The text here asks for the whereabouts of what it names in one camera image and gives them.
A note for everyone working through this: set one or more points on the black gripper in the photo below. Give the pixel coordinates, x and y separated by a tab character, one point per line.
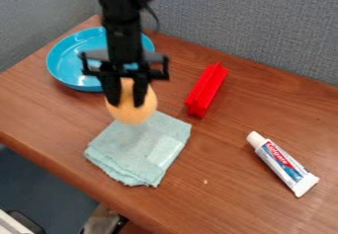
124	59

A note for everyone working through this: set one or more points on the yellow foam ball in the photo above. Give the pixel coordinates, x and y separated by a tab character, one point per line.
125	112

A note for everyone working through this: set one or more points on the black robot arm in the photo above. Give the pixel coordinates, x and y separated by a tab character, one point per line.
121	14

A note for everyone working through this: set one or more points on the blue plate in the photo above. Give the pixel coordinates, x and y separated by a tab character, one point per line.
64	63

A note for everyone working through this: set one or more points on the red plastic block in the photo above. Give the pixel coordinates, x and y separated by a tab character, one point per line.
204	89

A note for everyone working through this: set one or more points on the light green folded cloth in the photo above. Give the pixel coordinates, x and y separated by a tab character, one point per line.
135	152

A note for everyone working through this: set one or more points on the grey object under table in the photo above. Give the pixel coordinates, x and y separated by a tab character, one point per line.
104	221

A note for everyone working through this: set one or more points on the white toothpaste tube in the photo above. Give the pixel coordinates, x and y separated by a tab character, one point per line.
294	175

